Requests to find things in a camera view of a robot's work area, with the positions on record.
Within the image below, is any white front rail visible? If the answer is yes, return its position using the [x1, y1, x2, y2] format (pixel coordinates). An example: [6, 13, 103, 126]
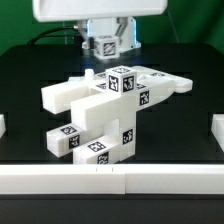
[0, 164, 224, 195]

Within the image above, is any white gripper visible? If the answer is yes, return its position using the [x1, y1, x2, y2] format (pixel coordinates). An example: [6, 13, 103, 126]
[32, 0, 168, 50]

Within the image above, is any white part right edge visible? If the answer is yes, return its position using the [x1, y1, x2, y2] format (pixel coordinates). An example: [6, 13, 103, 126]
[211, 114, 224, 152]

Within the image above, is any white chair back frame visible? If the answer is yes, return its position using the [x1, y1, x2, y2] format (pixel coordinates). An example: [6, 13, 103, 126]
[40, 65, 194, 132]

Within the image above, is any white chair seat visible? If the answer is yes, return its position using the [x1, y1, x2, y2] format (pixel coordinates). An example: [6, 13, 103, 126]
[83, 109, 137, 158]

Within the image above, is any black cable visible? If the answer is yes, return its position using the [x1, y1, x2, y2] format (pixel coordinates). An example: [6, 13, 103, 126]
[27, 26, 79, 46]

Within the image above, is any white tagged block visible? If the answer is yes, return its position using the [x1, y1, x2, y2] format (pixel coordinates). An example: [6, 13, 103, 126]
[106, 65, 137, 95]

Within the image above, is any white part edge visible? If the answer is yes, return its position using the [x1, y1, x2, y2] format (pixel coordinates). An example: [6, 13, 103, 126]
[0, 114, 6, 138]
[211, 114, 224, 152]

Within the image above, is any white tagged cube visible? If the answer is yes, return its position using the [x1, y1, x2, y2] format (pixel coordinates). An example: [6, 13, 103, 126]
[94, 36, 120, 60]

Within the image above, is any white part left edge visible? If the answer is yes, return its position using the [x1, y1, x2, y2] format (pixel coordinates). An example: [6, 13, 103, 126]
[0, 114, 6, 138]

